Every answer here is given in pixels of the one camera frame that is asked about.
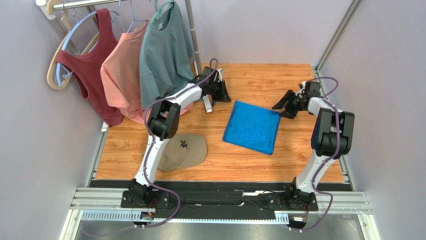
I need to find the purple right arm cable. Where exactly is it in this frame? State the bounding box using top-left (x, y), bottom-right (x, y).
top-left (288, 76), bottom-right (342, 233)

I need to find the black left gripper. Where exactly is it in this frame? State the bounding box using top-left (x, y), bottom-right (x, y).
top-left (210, 80), bottom-right (233, 104)

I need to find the beige baseball cap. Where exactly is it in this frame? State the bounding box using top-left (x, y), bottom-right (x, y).
top-left (158, 133), bottom-right (208, 172)

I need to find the metal clothes rack pole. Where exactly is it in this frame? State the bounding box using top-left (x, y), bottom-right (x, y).
top-left (35, 0), bottom-right (202, 74)

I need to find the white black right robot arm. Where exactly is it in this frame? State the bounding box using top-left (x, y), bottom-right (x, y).
top-left (272, 78), bottom-right (355, 193)

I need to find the aluminium frame rail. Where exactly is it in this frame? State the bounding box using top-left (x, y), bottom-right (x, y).
top-left (60, 187), bottom-right (380, 240)

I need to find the pink t-shirt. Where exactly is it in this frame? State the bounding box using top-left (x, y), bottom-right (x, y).
top-left (99, 19), bottom-right (196, 125)

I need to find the white clothes rack foot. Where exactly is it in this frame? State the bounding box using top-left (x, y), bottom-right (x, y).
top-left (202, 95), bottom-right (213, 113)

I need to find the teal clothes hanger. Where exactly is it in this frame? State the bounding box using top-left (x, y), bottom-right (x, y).
top-left (150, 0), bottom-right (175, 23)

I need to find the light blue clothes hanger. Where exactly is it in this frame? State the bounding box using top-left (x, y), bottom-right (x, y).
top-left (55, 9), bottom-right (121, 88)

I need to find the blue cloth napkin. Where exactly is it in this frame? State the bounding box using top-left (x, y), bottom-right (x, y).
top-left (222, 100), bottom-right (281, 155)

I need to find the maroon tank top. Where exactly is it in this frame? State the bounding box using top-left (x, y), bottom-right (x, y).
top-left (55, 8), bottom-right (124, 127)

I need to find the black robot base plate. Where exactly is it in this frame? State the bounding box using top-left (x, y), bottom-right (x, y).
top-left (120, 189), bottom-right (319, 212)

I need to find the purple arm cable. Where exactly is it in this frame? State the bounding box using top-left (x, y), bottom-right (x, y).
top-left (138, 58), bottom-right (219, 229)
top-left (288, 76), bottom-right (342, 233)

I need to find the wooden clothes hanger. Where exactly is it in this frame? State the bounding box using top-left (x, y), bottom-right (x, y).
top-left (46, 9), bottom-right (100, 90)

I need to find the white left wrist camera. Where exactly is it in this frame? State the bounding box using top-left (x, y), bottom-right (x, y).
top-left (215, 68), bottom-right (224, 82)

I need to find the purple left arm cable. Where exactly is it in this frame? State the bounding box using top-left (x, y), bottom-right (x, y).
top-left (138, 58), bottom-right (219, 229)

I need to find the teal t-shirt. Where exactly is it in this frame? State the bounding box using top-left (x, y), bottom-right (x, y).
top-left (139, 1), bottom-right (195, 110)

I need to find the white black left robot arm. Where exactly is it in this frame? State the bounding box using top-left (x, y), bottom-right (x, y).
top-left (128, 67), bottom-right (231, 202)

